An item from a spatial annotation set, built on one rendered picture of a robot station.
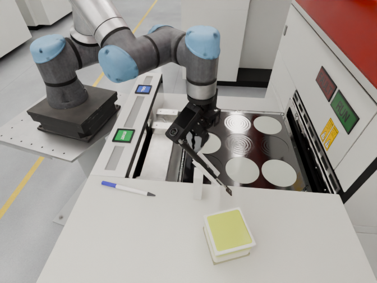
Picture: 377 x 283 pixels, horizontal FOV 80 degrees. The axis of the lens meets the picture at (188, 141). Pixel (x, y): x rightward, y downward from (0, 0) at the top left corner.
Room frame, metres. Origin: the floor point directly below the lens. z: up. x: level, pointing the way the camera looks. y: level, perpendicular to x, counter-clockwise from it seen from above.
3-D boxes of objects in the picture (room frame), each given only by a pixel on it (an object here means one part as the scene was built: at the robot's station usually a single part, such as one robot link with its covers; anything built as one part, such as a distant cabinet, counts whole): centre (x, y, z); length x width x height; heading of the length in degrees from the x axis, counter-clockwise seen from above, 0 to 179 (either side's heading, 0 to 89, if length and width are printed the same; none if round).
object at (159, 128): (0.61, 0.09, 0.89); 0.08 x 0.03 x 0.03; 85
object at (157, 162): (0.53, 0.10, 0.87); 0.36 x 0.08 x 0.03; 175
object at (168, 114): (0.69, 0.08, 0.89); 0.08 x 0.03 x 0.03; 85
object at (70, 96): (0.78, 0.49, 0.96); 0.15 x 0.15 x 0.10
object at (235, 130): (0.52, -0.17, 0.90); 0.34 x 0.34 x 0.01; 85
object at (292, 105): (0.52, -0.38, 0.89); 0.44 x 0.02 x 0.10; 175
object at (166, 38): (0.55, 0.05, 1.21); 0.11 x 0.11 x 0.08; 48
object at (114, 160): (0.62, 0.19, 0.89); 0.55 x 0.09 x 0.14; 175
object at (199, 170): (0.29, -0.04, 1.03); 0.06 x 0.04 x 0.13; 85
